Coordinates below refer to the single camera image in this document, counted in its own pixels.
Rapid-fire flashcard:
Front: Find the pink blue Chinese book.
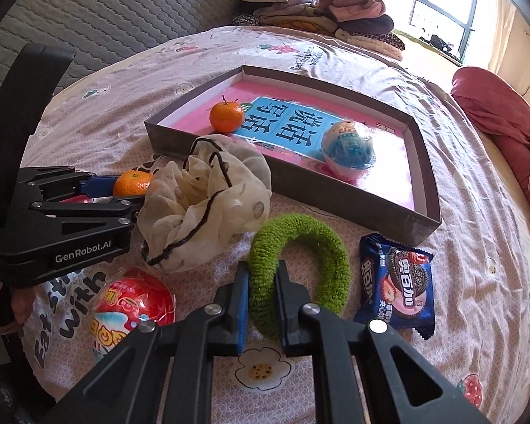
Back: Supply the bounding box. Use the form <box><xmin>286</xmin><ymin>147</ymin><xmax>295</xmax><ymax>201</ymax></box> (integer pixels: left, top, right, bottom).
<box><xmin>158</xmin><ymin>79</ymin><xmax>416</xmax><ymax>211</ymax></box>

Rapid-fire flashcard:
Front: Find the beige right curtain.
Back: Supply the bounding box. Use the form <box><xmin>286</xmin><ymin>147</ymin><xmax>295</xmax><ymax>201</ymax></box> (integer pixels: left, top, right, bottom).
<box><xmin>488</xmin><ymin>0</ymin><xmax>516</xmax><ymax>74</ymax></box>

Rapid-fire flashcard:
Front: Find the window with dark frame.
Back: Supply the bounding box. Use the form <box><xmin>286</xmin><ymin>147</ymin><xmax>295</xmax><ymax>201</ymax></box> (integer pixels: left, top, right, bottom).
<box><xmin>385</xmin><ymin>0</ymin><xmax>478</xmax><ymax>62</ymax></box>

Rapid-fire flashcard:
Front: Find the orange tangerine with stem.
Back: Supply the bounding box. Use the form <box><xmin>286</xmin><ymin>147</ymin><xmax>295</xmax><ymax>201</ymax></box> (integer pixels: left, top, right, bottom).
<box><xmin>208</xmin><ymin>97</ymin><xmax>245</xmax><ymax>133</ymax></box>

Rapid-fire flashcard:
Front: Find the blue toy egg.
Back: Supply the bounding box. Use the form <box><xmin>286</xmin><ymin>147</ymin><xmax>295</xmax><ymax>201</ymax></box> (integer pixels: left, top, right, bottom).
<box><xmin>320</xmin><ymin>120</ymin><xmax>376</xmax><ymax>182</ymax></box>

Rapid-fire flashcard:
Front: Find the green fuzzy ring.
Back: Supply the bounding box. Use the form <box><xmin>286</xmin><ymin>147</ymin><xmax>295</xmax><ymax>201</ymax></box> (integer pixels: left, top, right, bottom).
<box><xmin>248</xmin><ymin>212</ymin><xmax>352</xmax><ymax>344</ymax></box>

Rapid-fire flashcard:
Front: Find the pink patterned bed sheet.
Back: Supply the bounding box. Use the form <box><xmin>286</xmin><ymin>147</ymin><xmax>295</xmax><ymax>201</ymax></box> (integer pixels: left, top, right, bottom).
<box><xmin>22</xmin><ymin>27</ymin><xmax>530</xmax><ymax>423</ymax></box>

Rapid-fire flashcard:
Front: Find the shallow brown cardboard tray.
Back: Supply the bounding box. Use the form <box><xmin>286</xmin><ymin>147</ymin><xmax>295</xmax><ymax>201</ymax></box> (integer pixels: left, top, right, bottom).
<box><xmin>145</xmin><ymin>65</ymin><xmax>441</xmax><ymax>246</ymax></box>

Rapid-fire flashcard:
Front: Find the red pink quilted blanket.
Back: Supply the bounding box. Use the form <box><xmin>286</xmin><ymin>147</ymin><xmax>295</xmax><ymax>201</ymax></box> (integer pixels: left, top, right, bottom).
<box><xmin>451</xmin><ymin>66</ymin><xmax>530</xmax><ymax>204</ymax></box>

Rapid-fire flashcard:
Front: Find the red wrapped toy egg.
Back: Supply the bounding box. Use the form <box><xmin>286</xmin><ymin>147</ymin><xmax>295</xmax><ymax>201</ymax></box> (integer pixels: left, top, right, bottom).
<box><xmin>90</xmin><ymin>267</ymin><xmax>176</xmax><ymax>363</ymax></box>

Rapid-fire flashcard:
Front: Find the pile of folded clothes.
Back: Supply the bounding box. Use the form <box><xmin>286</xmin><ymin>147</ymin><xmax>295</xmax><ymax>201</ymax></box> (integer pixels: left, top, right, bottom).
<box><xmin>234</xmin><ymin>0</ymin><xmax>405</xmax><ymax>60</ymax></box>

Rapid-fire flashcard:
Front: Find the grey quilted headboard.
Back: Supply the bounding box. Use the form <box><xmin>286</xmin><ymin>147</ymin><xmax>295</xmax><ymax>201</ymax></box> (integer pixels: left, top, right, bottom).
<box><xmin>0</xmin><ymin>0</ymin><xmax>244</xmax><ymax>121</ymax></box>

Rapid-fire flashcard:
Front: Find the blue Oreo cookie packet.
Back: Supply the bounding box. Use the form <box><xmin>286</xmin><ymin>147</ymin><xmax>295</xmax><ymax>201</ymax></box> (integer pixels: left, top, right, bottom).
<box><xmin>354</xmin><ymin>232</ymin><xmax>436</xmax><ymax>340</ymax></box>

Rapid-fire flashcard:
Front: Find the person's hand at gripper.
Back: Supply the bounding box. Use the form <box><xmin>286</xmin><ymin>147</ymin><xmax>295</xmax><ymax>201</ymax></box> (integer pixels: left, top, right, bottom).
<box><xmin>0</xmin><ymin>281</ymin><xmax>36</xmax><ymax>336</ymax></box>

